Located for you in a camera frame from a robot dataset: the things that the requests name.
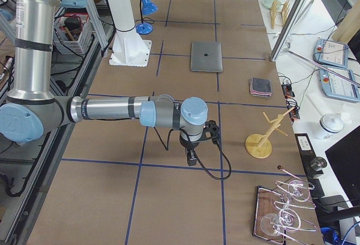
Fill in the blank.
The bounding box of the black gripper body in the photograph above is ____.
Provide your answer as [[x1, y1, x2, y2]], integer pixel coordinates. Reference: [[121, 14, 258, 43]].
[[179, 131, 199, 150]]

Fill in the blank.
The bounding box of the grey laptop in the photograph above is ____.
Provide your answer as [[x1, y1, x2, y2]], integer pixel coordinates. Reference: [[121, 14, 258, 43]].
[[190, 42, 223, 73]]

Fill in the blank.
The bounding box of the wooden mug tree stand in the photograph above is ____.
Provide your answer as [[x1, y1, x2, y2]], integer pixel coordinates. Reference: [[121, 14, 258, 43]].
[[245, 107, 294, 159]]

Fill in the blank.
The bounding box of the grey and pink folded cloth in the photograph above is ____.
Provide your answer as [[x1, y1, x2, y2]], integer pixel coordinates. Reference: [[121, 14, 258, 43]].
[[249, 77, 272, 97]]

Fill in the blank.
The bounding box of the lower wine glass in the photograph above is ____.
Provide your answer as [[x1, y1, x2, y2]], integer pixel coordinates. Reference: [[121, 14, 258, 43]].
[[260, 208, 301, 237]]

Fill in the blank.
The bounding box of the wine glass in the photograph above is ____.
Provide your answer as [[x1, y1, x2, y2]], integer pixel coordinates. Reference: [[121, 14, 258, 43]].
[[260, 208, 301, 237], [275, 180, 315, 203]]

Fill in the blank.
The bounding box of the upper wine glass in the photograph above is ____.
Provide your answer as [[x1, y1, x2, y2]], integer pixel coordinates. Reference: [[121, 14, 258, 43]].
[[275, 180, 315, 203]]

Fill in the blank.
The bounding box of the black power strip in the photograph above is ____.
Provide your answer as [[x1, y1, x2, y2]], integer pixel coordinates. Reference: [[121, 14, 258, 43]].
[[281, 83, 300, 123]]

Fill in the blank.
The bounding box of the white enamel mug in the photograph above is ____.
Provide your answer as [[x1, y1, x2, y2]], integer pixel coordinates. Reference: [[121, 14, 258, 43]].
[[316, 113, 344, 140]]

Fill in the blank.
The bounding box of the black monitor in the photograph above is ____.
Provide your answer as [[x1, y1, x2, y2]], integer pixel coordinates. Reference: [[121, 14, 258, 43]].
[[318, 131, 359, 223]]

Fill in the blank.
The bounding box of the white plastic basket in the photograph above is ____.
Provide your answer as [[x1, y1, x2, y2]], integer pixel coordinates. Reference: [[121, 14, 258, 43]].
[[53, 13, 92, 55]]

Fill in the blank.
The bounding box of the lower teach pendant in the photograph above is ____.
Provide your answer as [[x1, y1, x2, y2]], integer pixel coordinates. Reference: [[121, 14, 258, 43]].
[[319, 69, 359, 103]]

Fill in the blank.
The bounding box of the teach pendant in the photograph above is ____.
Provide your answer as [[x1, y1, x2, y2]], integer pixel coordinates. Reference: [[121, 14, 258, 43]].
[[319, 69, 359, 103], [313, 38, 349, 68]]

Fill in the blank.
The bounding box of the light green plate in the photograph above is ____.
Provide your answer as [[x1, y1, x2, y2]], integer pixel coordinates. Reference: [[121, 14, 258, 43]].
[[262, 0, 275, 9]]

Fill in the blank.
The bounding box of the wooden dish rack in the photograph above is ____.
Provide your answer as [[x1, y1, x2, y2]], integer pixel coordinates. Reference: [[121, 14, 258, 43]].
[[269, 0, 290, 29]]

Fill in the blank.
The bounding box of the upper teach pendant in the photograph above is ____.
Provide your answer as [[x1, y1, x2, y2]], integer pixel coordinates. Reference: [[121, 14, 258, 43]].
[[313, 38, 349, 68]]

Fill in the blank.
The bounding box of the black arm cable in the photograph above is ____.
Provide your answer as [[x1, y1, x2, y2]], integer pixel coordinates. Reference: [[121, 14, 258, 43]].
[[151, 126, 232, 180]]

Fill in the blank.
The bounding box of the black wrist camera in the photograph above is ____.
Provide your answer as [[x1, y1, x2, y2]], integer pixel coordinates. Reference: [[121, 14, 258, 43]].
[[199, 120, 221, 145]]

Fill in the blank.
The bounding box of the black wire glass rack tray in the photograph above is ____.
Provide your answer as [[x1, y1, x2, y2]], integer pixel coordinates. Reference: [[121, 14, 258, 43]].
[[253, 165, 317, 244]]

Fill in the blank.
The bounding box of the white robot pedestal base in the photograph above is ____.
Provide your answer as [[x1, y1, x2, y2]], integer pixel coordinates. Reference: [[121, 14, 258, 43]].
[[107, 0, 151, 67]]

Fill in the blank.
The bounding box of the aluminium camera post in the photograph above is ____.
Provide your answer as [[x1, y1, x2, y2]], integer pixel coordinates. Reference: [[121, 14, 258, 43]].
[[270, 0, 307, 62]]

